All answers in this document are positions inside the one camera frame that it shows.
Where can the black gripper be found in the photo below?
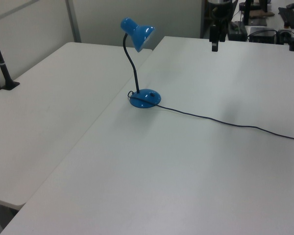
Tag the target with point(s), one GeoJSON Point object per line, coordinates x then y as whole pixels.
{"type": "Point", "coordinates": [221, 12]}

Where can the blue gooseneck desk lamp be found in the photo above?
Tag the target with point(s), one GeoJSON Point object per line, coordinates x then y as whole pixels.
{"type": "Point", "coordinates": [144, 98]}

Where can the black box device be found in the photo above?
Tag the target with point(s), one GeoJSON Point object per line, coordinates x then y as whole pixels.
{"type": "Point", "coordinates": [237, 30]}

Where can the black monitor stand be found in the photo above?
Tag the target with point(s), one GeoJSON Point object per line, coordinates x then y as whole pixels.
{"type": "Point", "coordinates": [253, 14]}

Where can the black electronics unit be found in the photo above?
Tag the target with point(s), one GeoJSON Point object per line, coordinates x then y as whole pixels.
{"type": "Point", "coordinates": [262, 35]}

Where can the black keyboard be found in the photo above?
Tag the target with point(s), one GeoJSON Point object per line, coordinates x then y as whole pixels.
{"type": "Point", "coordinates": [291, 17]}

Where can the white adjoining table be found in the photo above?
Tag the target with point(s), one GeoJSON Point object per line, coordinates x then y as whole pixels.
{"type": "Point", "coordinates": [51, 102]}

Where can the grey partition frame post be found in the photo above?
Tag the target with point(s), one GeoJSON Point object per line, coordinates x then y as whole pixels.
{"type": "Point", "coordinates": [73, 19]}

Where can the black camera pole with clamp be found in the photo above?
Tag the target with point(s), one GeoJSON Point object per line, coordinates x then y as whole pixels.
{"type": "Point", "coordinates": [3, 71]}

